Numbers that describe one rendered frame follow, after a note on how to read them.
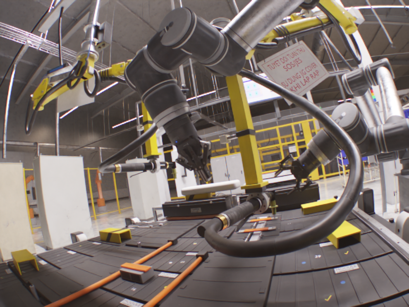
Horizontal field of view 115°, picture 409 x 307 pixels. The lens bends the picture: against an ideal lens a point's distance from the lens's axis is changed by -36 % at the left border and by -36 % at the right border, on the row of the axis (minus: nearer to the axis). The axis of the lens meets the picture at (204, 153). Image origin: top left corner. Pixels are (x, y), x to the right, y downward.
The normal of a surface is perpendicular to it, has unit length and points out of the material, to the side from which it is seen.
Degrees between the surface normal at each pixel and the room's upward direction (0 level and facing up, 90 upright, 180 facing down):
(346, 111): 60
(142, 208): 90
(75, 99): 90
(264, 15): 127
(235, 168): 90
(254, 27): 133
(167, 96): 93
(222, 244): 49
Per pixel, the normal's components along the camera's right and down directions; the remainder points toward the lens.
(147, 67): -0.23, 0.66
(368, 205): -0.39, -0.04
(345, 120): -0.80, -0.42
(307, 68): 0.07, -0.12
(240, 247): -0.67, -0.62
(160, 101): -0.04, 0.11
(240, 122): -0.62, 0.01
